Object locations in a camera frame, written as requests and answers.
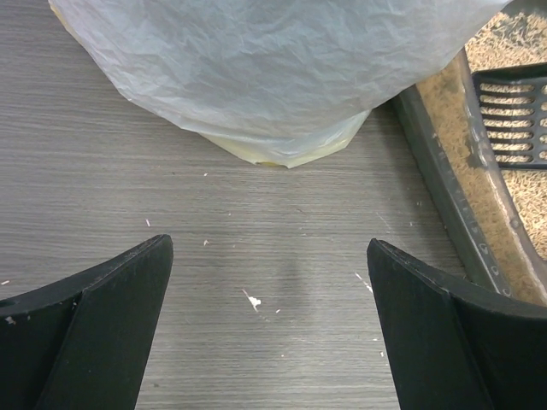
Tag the dark translucent litter box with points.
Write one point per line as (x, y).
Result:
(446, 133)

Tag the translucent plastic trash bag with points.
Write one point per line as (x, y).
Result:
(271, 82)

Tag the beige cat litter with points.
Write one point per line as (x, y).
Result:
(516, 39)

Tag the black slotted litter scoop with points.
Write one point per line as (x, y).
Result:
(512, 102)

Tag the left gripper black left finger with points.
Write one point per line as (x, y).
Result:
(83, 342)

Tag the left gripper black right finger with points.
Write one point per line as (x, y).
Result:
(452, 344)

